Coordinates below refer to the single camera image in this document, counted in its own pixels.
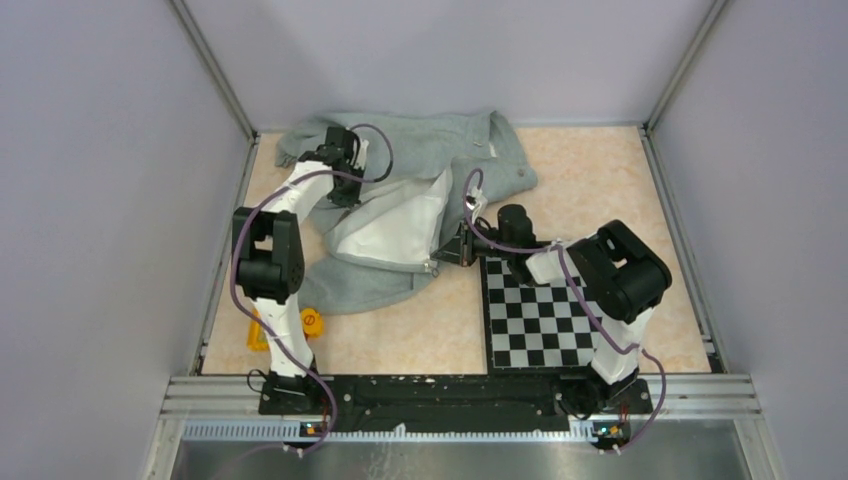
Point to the yellow toy block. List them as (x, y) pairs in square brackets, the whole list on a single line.
[(256, 339)]

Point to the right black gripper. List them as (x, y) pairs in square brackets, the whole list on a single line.
[(460, 249)]

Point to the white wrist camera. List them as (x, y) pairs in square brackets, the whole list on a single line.
[(361, 154), (475, 203)]

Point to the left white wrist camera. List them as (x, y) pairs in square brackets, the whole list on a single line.
[(361, 154)]

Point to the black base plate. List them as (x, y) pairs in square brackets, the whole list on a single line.
[(500, 403)]

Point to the black white checkerboard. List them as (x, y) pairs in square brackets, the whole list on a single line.
[(533, 328)]

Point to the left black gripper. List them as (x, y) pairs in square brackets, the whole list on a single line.
[(346, 199)]

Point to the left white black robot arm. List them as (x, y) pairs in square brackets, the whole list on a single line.
[(268, 262)]

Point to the red yellow toy button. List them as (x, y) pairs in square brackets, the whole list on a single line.
[(312, 323)]

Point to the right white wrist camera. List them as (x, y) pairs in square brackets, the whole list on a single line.
[(475, 203)]

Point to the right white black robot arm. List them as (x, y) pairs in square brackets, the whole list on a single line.
[(618, 280)]

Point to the grey zip-up jacket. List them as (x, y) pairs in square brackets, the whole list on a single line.
[(378, 253)]

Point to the aluminium frame rail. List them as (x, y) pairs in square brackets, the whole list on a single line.
[(225, 407)]

